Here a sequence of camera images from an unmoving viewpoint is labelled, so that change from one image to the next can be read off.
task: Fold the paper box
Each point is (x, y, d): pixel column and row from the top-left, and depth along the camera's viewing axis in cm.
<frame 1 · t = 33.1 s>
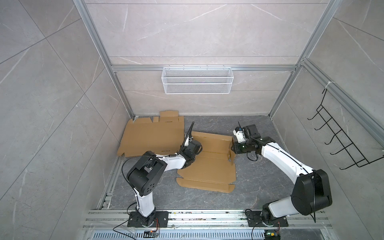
left hand: (190, 141, 96), fingers closed
right hand: (232, 146, 88), fingers closed
top brown cardboard box blank: (214, 168, 96), on the table
bottom brown cardboard box blank: (141, 135, 113), on the table

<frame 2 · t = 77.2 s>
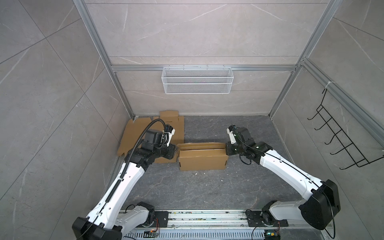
left hand: (173, 143, 75), fingers open
right hand: (226, 144, 83), fingers closed
top brown cardboard box blank: (202, 156, 82), point 15 cm above the table
the other named things where they were.

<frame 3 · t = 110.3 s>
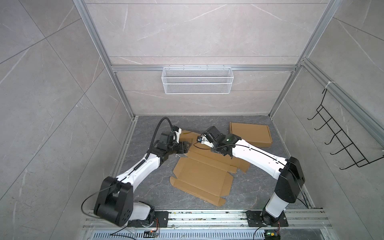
left hand: (185, 141, 86), fingers open
right hand: (218, 137, 85), fingers closed
bottom brown cardboard box blank: (204, 173, 92), on the table
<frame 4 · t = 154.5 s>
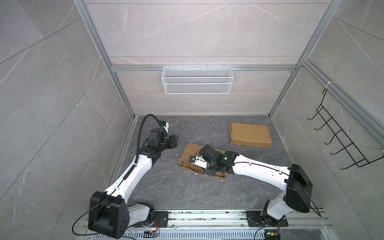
left hand: (174, 134, 83), fingers open
right hand: (205, 161, 82), fingers closed
bottom brown cardboard box blank: (191, 146, 99), point 4 cm above the table
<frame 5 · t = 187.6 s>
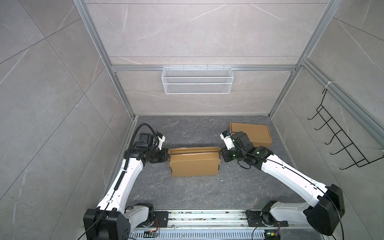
left hand: (169, 152, 79), fingers closed
right hand: (220, 150, 80), fingers closed
bottom brown cardboard box blank: (194, 161, 80), point 15 cm above the table
